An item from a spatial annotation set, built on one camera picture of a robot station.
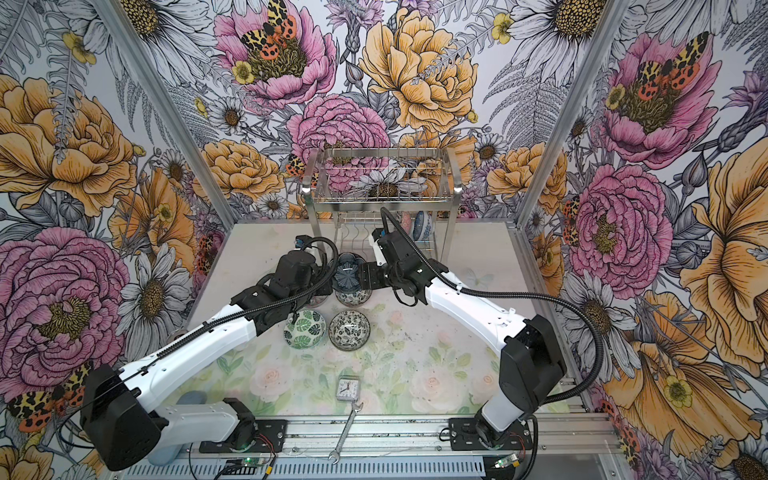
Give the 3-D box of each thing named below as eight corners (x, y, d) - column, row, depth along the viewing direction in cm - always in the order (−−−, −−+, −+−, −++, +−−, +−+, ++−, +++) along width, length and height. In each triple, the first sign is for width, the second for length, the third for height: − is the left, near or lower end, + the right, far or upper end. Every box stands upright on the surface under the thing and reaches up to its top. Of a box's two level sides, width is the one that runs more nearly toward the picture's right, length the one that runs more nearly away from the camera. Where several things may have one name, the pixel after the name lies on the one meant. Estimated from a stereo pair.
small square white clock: (336, 400, 82) (335, 397, 80) (339, 377, 86) (337, 374, 83) (358, 400, 82) (357, 397, 80) (359, 377, 86) (359, 374, 83)
